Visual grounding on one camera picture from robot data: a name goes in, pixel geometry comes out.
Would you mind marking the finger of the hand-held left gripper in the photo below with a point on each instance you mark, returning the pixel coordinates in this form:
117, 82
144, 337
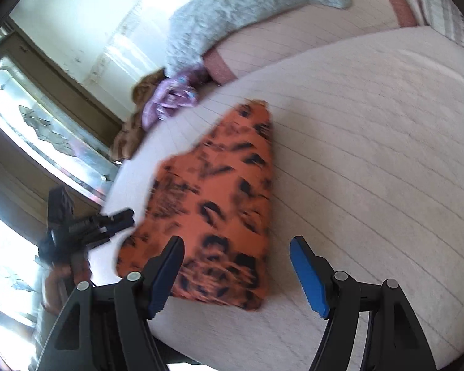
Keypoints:
108, 234
116, 216

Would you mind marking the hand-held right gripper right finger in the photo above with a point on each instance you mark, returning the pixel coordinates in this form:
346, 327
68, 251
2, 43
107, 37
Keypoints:
309, 274

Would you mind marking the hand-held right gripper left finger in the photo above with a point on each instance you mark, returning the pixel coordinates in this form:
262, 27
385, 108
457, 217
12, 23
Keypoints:
162, 274

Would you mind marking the orange black floral shirt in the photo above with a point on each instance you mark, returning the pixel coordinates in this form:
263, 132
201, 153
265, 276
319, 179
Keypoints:
216, 201

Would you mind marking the person's left hand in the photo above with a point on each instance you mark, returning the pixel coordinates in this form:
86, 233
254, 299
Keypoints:
58, 282

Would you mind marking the brown garment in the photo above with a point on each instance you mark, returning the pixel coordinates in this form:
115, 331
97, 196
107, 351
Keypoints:
127, 139

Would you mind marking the stained glass wooden door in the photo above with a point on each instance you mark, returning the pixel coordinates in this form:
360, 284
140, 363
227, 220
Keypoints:
42, 123

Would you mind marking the purple floral garment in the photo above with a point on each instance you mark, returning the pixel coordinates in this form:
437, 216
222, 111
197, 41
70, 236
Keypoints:
166, 96

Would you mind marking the grey quilted blanket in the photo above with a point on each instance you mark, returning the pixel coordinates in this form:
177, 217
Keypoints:
236, 11

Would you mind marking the pink sofa bolster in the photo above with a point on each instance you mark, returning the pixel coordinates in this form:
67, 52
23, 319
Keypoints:
313, 31

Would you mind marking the striped floral cushion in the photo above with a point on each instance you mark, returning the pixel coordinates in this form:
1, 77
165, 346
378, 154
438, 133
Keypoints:
444, 11

